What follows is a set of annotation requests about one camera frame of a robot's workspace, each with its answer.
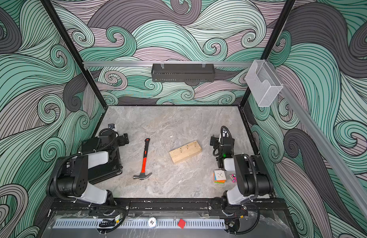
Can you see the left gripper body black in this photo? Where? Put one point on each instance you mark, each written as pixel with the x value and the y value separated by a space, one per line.
pixel 120 142

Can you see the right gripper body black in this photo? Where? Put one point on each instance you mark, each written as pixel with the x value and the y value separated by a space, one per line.
pixel 215 141

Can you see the wooden block with nails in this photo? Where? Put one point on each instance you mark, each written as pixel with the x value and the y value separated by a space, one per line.
pixel 185 152

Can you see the claw hammer red black handle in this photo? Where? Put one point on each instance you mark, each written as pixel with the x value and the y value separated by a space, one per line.
pixel 142 174

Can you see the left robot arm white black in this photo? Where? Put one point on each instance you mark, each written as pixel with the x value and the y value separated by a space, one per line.
pixel 74 177

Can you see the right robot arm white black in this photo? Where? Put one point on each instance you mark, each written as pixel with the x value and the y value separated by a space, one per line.
pixel 249 171

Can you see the black case on table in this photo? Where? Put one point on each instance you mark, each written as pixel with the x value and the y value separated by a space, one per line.
pixel 107 163

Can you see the colourful puzzle cube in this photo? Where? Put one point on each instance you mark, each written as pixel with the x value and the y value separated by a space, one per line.
pixel 219 176

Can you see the small pink toy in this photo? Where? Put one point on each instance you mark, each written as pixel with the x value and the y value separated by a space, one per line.
pixel 233 178

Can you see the small red cube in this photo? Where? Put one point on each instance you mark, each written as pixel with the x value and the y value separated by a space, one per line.
pixel 181 223

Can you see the clear plastic wall bin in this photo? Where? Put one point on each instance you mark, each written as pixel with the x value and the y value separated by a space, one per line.
pixel 263 81

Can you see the black perforated wall shelf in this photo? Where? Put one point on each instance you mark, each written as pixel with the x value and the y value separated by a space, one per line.
pixel 177 72

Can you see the aluminium rail back wall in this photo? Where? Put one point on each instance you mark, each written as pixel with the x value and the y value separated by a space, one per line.
pixel 129 63

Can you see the aluminium rail wall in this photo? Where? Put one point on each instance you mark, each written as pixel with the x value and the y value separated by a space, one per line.
pixel 346 176
pixel 129 63

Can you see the white slotted cable duct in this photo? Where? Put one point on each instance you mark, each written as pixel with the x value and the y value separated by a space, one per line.
pixel 141 223

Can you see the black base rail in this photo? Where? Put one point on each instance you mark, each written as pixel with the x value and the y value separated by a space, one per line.
pixel 217 206

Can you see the aluminium rail right wall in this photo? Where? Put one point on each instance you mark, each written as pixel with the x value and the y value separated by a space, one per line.
pixel 346 176

